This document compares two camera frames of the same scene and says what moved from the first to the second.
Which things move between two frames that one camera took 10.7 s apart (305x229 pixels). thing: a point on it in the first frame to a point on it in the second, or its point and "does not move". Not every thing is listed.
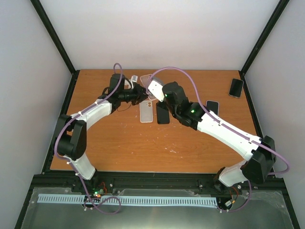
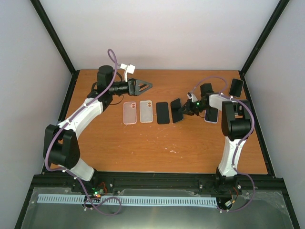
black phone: (163, 114) does not move
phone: (144, 79) to (129, 113)
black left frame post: (65, 53) does not move
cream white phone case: (146, 109) does not move
